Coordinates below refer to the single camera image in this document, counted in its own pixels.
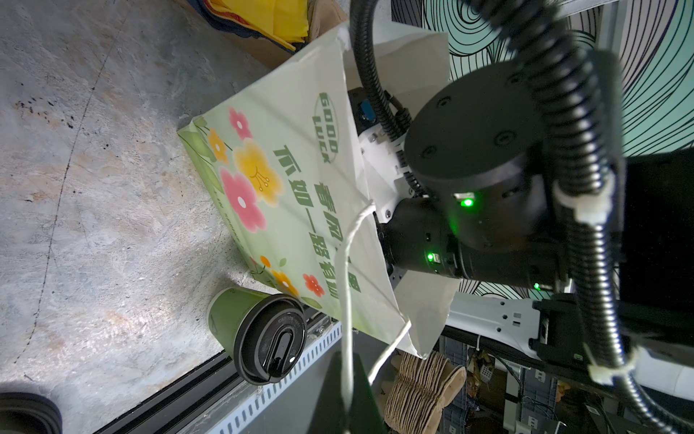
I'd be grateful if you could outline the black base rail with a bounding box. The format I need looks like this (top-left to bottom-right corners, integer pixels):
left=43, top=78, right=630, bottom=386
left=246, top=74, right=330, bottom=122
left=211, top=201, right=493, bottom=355
left=98, top=309, right=333, bottom=433

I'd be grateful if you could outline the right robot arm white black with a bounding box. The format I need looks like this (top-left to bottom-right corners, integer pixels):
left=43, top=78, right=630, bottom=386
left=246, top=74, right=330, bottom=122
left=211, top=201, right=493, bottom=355
left=350, top=1, right=693, bottom=433

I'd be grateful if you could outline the brown pulp cup carrier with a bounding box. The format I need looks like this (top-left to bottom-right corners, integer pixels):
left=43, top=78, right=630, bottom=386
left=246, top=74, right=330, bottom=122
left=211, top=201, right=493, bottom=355
left=307, top=0, right=349, bottom=42

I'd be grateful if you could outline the white paper gift bag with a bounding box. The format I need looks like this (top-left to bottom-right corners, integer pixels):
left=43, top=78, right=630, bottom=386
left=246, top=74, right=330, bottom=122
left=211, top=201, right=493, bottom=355
left=178, top=24, right=457, bottom=357

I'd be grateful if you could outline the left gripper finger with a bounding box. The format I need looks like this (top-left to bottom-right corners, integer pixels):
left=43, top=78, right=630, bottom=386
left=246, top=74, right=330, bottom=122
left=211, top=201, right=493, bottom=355
left=305, top=349, right=389, bottom=434

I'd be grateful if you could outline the yellow napkin stack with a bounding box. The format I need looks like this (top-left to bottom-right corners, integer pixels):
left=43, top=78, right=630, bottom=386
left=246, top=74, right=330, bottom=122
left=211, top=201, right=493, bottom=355
left=193, top=0, right=309, bottom=52

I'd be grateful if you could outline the stack of black cup lids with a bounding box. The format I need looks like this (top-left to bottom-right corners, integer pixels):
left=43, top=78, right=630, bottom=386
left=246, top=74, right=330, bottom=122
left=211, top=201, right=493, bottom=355
left=1, top=392, right=63, bottom=434

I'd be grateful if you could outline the stack of spare pulp carriers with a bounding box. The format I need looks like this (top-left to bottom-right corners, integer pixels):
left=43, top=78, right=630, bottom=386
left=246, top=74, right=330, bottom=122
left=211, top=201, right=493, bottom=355
left=377, top=352, right=467, bottom=434

